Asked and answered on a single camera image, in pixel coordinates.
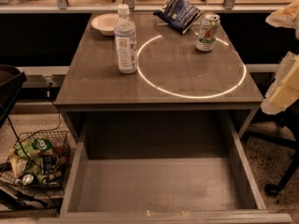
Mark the clear plastic water bottle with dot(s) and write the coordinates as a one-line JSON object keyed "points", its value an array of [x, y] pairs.
{"points": [[125, 41]]}

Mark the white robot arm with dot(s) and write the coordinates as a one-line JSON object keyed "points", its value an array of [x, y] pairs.
{"points": [[284, 91]]}

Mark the open grey top drawer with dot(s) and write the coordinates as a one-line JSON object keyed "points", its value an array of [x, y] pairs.
{"points": [[164, 167]]}

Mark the green white soda can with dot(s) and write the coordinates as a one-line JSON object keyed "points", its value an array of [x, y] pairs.
{"points": [[207, 33]]}

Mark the white bowl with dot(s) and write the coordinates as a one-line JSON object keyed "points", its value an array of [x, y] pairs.
{"points": [[105, 23]]}

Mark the dark blue chip bag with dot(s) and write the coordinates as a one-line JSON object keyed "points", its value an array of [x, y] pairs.
{"points": [[179, 14]]}

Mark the black office chair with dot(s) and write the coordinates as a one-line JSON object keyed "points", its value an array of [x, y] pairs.
{"points": [[290, 119]]}

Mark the black bin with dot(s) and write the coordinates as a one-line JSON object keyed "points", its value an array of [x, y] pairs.
{"points": [[11, 80]]}

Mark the wall power outlet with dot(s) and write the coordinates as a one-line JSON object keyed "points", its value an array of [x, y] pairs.
{"points": [[49, 80]]}

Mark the wire basket with snacks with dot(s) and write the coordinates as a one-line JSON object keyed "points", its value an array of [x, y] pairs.
{"points": [[37, 161]]}

